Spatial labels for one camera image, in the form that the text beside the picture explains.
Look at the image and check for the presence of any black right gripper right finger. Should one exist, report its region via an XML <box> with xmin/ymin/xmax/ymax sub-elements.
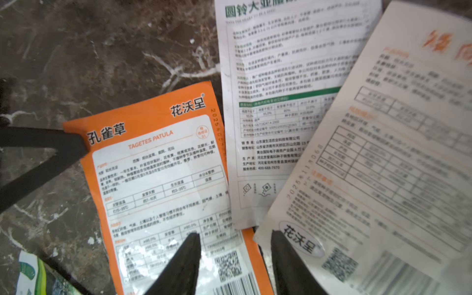
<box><xmin>270</xmin><ymin>231</ymin><xmax>327</xmax><ymax>295</ymax></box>

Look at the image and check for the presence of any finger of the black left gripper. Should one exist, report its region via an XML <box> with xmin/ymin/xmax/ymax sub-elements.
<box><xmin>1</xmin><ymin>127</ymin><xmax>88</xmax><ymax>213</ymax></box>

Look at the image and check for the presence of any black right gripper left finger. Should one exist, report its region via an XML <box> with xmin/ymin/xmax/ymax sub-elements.
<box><xmin>145</xmin><ymin>233</ymin><xmax>201</xmax><ymax>295</ymax></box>

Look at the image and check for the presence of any orange marigold seed packet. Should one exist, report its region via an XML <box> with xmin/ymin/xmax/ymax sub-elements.
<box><xmin>63</xmin><ymin>82</ymin><xmax>273</xmax><ymax>295</ymax></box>

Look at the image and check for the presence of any white orange-text seed packet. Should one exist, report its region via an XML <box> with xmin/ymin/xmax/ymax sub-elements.
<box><xmin>254</xmin><ymin>1</ymin><xmax>472</xmax><ymax>295</ymax></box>

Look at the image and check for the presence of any white green-text seed packet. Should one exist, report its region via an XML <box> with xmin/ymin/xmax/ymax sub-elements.
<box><xmin>215</xmin><ymin>0</ymin><xmax>382</xmax><ymax>229</ymax></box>

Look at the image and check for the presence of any green pea seed packet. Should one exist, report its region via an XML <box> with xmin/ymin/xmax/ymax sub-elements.
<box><xmin>16</xmin><ymin>251</ymin><xmax>81</xmax><ymax>295</ymax></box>

